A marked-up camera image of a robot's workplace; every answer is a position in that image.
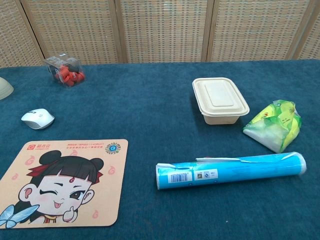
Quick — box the small white object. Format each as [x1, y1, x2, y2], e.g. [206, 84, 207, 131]
[20, 108, 55, 130]

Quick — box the cartoon girl mouse pad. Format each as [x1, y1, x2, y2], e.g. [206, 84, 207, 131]
[0, 139, 129, 229]

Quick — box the blue carpet table cover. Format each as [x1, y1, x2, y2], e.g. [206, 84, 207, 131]
[0, 58, 320, 240]

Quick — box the beige lidded food container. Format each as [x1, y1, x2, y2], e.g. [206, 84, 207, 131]
[191, 77, 251, 125]

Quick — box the blue rolled tube package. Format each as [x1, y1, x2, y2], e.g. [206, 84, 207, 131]
[155, 150, 307, 192]

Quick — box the woven bamboo folding screen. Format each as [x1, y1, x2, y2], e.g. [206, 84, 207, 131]
[0, 0, 320, 68]

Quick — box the clear box with red pieces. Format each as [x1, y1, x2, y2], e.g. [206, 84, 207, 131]
[43, 52, 86, 89]

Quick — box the green snack packet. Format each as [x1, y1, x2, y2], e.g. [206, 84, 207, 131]
[242, 99, 303, 154]

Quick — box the beige upturned bowl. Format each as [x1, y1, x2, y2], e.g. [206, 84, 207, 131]
[0, 77, 15, 101]

